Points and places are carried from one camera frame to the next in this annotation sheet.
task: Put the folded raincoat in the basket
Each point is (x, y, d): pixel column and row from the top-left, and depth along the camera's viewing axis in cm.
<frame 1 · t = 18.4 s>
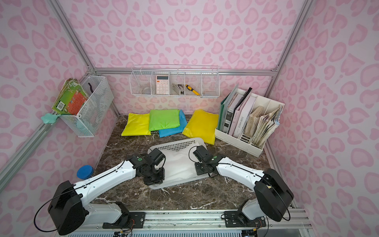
left hand: (164, 178, 79), fingers closed
right hand: (198, 167, 86), fingers closed
white perforated plastic basket: (174, 145, 94), point 8 cm above the table
white folded raincoat: (180, 165, 88), point 6 cm above the table
yellow folded raincoat: (203, 125, 112), point 3 cm above the table
lime yellow folded raincoat: (138, 124, 114), point 2 cm above the table
green folded raincoat: (164, 118, 115), point 4 cm above the table
blue folded raincoat: (176, 130, 109), point 3 cm above the table
white desktop file organizer: (243, 102, 87), point 30 cm above the table
green file folder: (223, 109, 87), point 28 cm above the table
stack of beige papers: (260, 125, 88), point 20 cm above the table

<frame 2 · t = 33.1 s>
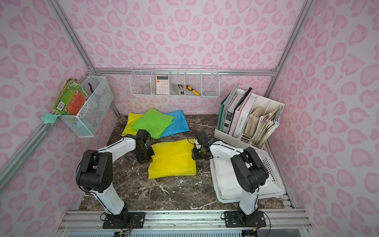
left hand: (152, 156, 94), fingers closed
right hand: (194, 154, 94), fingers open
white folded raincoat: (227, 186, 81), point 5 cm above the table
yellow folded raincoat: (172, 158, 95), point 3 cm above the table
green folded raincoat: (154, 122, 112), point 5 cm above the table
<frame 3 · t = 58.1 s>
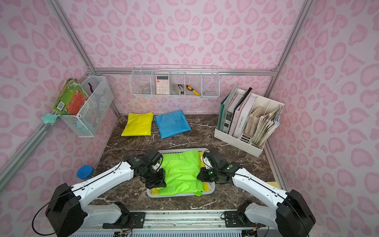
left hand: (167, 182, 77), fingers closed
right hand: (197, 177, 79), fingers closed
yellow folded raincoat: (156, 191, 75), point 10 cm above the table
green folded raincoat: (181, 169, 83), point 9 cm above the table
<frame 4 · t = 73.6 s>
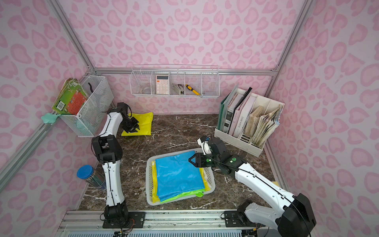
left hand: (137, 125, 104), fingers closed
right hand: (191, 160, 75), fingers open
blue folded raincoat: (176, 174, 80), point 11 cm above the table
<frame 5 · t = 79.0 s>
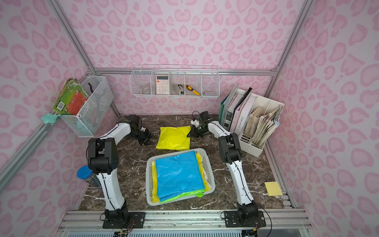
left hand: (154, 137, 98), fingers open
right hand: (186, 134, 104), fingers closed
lime yellow folded raincoat: (174, 138, 103), point 4 cm above the table
